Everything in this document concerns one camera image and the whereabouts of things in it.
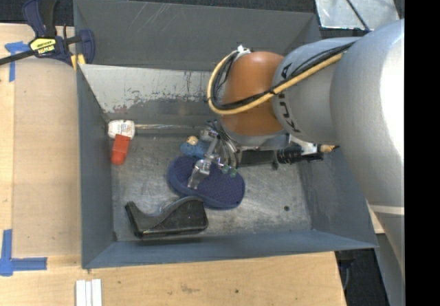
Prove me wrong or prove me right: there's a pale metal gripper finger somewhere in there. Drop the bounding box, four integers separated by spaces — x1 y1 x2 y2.
192 160 212 191
186 160 204 190

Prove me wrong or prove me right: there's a blue toy figure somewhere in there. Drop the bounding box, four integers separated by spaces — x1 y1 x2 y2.
180 135 211 160

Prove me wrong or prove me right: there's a dark blue knitted cloth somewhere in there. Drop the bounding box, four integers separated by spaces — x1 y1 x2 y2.
166 155 246 210

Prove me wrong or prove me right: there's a black curved plastic block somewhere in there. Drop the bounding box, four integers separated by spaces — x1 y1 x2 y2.
124 195 210 240

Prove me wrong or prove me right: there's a grey metal bin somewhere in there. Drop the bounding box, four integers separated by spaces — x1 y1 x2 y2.
72 0 380 270

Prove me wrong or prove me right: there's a white bottle with red cap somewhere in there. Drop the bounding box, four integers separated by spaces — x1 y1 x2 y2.
107 119 136 166

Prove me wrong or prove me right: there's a pale wood flat board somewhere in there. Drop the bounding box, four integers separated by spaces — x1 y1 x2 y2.
12 56 83 259

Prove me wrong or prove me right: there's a black cylinder on white bracket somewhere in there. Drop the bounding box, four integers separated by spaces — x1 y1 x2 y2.
274 139 340 170

